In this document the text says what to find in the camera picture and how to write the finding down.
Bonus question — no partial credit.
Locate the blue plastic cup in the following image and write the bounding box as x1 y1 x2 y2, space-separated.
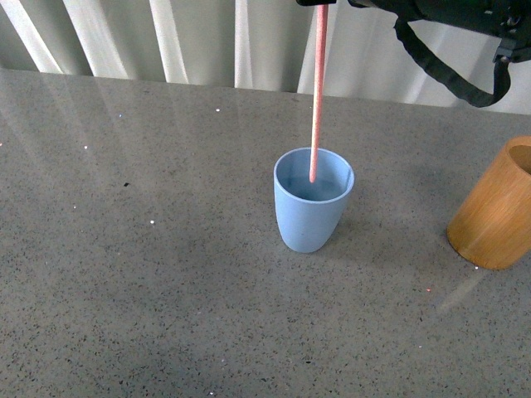
273 148 355 253

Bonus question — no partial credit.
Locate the black sleeved cable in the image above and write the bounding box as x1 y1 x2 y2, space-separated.
392 17 512 109

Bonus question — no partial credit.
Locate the white pleated curtain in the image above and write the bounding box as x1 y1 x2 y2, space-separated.
0 0 531 115

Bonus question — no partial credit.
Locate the wooden bamboo chopstick holder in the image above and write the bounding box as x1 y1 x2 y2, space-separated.
446 136 530 270

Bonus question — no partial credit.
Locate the pink chopstick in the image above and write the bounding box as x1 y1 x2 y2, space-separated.
309 4 329 183

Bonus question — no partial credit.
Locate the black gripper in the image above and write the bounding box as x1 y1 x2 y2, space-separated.
295 0 531 64

